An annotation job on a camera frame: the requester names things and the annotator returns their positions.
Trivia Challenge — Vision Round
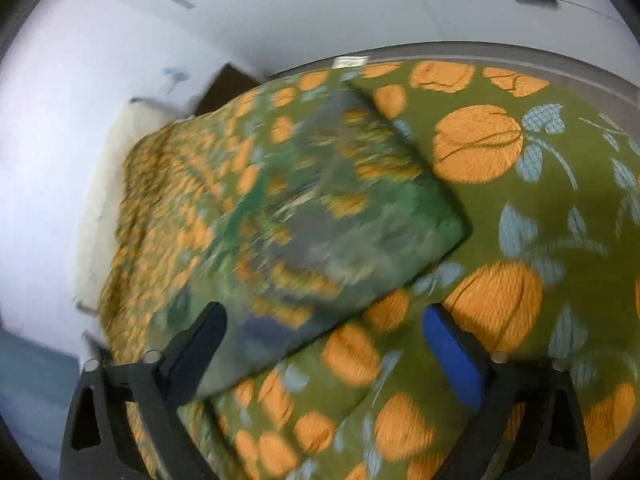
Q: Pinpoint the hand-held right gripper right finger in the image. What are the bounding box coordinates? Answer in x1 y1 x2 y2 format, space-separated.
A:
421 303 592 480

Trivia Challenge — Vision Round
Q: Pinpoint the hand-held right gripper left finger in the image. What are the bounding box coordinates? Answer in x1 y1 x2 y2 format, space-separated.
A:
59 301 228 480

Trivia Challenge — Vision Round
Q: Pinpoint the green printed cloth garment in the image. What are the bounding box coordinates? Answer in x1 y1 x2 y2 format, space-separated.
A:
150 87 473 401

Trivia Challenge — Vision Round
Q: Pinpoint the olive orange pumpkin print bedspread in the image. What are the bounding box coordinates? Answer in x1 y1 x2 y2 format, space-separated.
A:
97 59 640 480

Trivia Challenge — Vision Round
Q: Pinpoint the white padded bed cushion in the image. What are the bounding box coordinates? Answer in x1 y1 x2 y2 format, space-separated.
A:
75 102 176 308

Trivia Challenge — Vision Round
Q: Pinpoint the dark brown bed post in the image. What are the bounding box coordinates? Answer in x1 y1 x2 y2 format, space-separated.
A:
194 62 261 117

